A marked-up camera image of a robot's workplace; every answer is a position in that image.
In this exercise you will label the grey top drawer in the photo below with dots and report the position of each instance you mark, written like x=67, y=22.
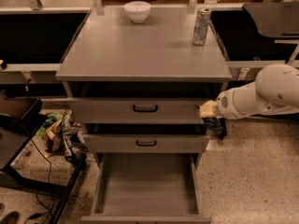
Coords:
x=139, y=102

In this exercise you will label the black cart on left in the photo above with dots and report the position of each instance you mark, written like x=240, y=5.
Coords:
x=20, y=121

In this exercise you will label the grey drawer cabinet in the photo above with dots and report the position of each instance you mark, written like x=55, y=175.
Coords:
x=110, y=47

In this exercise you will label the pile of snack bags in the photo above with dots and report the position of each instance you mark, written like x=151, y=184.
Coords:
x=61, y=132

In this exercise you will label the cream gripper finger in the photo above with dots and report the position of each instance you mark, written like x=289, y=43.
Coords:
x=208, y=110

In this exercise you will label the dark blue rxbar wrapper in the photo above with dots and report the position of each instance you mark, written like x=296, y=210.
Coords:
x=214, y=125

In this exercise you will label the silver drink can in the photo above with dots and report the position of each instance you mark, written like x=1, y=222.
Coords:
x=200, y=27

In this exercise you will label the white ceramic bowl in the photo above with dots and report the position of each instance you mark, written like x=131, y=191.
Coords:
x=137, y=11

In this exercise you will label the grey middle drawer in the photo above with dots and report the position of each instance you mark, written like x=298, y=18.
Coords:
x=147, y=138

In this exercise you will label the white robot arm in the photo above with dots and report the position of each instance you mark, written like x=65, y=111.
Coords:
x=275, y=91

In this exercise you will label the grey bottom drawer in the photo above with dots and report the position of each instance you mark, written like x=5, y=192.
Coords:
x=149, y=188

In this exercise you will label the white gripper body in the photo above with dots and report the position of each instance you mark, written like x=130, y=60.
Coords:
x=224, y=105

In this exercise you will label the grey drawer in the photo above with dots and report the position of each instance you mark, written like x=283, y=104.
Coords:
x=149, y=188
x=147, y=138
x=139, y=102

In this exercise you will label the aluminium frame rail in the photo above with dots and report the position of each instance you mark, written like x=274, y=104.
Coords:
x=40, y=73

